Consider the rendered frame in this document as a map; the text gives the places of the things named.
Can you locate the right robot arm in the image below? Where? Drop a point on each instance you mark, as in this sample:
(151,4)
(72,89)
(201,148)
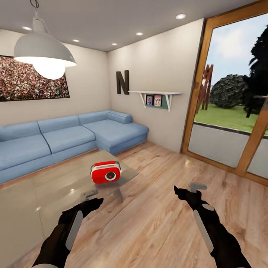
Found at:
(221,244)

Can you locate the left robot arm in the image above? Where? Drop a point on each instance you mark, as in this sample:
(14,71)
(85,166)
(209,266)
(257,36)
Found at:
(55,249)

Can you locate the radio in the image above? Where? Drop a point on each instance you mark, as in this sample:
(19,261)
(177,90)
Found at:
(105,172)

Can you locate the door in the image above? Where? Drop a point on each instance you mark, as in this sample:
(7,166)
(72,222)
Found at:
(228,116)

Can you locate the decorative sign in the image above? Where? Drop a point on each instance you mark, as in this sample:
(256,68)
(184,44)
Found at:
(122,82)

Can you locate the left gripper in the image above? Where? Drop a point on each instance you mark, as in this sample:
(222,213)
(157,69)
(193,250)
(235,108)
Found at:
(92,204)

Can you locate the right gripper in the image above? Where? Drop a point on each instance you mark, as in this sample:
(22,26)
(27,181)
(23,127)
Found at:
(184,194)

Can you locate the sofa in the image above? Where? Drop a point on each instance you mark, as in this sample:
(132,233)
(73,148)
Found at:
(33,146)

